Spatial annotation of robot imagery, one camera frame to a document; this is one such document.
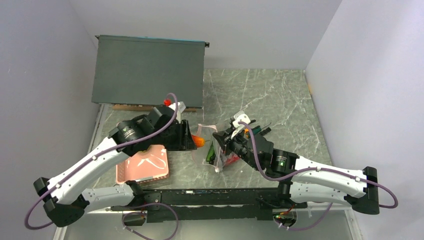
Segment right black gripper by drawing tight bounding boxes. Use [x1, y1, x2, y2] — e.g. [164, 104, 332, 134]
[213, 126, 262, 171]

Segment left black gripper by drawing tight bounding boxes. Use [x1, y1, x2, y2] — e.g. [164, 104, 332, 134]
[152, 119, 197, 152]

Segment clear zip top bag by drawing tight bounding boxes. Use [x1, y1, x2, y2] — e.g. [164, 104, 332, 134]
[191, 123, 240, 173]

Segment red orange pear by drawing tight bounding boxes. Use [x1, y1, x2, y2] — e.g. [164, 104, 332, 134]
[191, 134, 206, 148]

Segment red chili pepper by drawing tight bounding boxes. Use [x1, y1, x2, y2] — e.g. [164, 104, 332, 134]
[224, 155, 240, 166]

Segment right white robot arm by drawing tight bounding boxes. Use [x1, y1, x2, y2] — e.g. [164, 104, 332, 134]
[212, 130, 380, 215]

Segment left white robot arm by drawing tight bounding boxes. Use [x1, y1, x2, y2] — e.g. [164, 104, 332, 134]
[33, 106, 196, 227]

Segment pink plastic basket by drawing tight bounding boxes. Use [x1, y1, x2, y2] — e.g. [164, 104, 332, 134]
[115, 145, 169, 185]

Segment dark grey server box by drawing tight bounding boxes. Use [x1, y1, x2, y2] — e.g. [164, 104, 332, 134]
[91, 35, 210, 109]

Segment orange handled pliers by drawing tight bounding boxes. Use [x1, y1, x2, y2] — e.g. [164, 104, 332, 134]
[244, 119, 256, 134]

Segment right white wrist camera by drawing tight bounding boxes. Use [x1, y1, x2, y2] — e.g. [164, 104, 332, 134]
[230, 110, 251, 139]

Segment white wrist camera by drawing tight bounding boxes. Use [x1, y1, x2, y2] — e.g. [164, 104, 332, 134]
[230, 110, 251, 139]
[163, 98, 186, 123]

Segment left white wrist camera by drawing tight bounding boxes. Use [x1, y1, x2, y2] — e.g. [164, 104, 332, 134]
[163, 98, 186, 123]

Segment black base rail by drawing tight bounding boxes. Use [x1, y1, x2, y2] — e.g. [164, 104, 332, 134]
[105, 187, 312, 223]

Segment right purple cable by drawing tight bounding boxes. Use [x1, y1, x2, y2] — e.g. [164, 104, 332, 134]
[238, 121, 399, 232]

